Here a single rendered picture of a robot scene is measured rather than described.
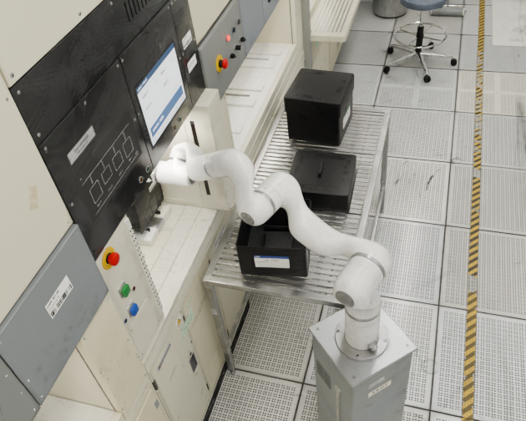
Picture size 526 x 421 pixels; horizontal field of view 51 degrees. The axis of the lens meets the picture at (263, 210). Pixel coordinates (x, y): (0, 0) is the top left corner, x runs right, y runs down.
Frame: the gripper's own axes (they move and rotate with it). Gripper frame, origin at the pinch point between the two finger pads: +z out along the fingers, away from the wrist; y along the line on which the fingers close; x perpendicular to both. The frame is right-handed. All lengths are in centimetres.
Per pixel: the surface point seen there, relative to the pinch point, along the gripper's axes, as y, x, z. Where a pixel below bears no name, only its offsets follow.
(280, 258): -6, -32, -65
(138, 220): -10.6, -17.9, -8.6
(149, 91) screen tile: -11, 43, -31
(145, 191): -1.1, -10.7, -9.3
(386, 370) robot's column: -35, -48, -110
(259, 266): -7, -38, -55
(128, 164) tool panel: -32, 32, -31
